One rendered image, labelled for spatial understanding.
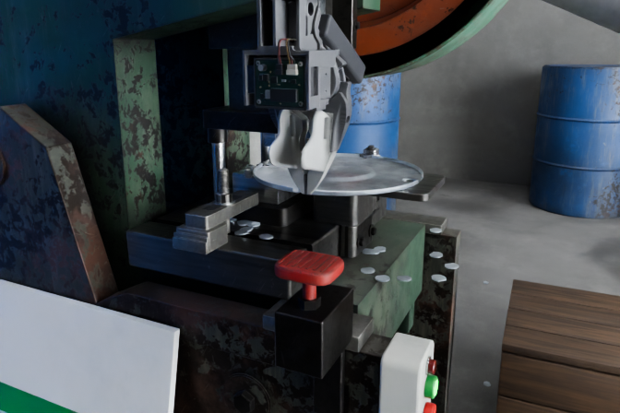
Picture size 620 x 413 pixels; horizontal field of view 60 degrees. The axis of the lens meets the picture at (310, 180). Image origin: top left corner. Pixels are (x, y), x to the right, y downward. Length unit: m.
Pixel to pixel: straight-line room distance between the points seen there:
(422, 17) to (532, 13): 2.97
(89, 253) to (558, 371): 0.98
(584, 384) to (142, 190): 0.99
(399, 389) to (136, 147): 0.56
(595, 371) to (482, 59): 3.11
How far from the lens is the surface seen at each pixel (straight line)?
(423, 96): 4.28
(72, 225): 0.95
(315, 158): 0.54
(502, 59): 4.17
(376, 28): 1.24
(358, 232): 0.91
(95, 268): 0.97
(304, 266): 0.60
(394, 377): 0.70
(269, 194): 0.92
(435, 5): 1.20
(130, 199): 0.95
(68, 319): 0.99
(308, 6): 0.55
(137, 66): 0.95
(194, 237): 0.80
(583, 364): 1.34
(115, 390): 0.95
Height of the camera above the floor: 0.99
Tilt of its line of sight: 14 degrees down
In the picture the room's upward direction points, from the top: straight up
